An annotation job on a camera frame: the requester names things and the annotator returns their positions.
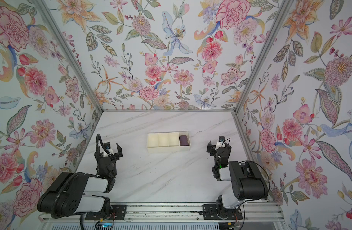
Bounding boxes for cream compartment tray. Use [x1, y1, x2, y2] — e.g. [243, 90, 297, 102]
[146, 132, 191, 153]

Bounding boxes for purple sock with beige toe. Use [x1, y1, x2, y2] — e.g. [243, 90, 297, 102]
[179, 135, 190, 146]

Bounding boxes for black corrugated left cable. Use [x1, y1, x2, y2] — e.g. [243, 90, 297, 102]
[51, 133, 105, 230]

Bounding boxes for aluminium corner post right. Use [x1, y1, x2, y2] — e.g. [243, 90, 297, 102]
[234, 1, 292, 115]

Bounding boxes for thin black right cable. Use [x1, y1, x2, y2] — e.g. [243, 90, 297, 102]
[221, 137, 271, 230]

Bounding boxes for aluminium corner post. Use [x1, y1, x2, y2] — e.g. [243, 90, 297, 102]
[234, 1, 292, 115]
[32, 0, 104, 116]

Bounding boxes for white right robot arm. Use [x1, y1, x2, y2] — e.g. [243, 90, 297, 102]
[206, 136, 270, 210]

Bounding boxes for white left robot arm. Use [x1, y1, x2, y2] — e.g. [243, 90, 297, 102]
[37, 142, 123, 219]

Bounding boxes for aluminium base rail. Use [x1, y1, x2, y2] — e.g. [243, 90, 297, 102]
[39, 201, 287, 230]

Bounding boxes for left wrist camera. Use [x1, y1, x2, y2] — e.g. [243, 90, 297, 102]
[102, 142, 111, 156]

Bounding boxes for aluminium corner post left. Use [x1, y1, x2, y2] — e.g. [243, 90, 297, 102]
[32, 0, 104, 116]

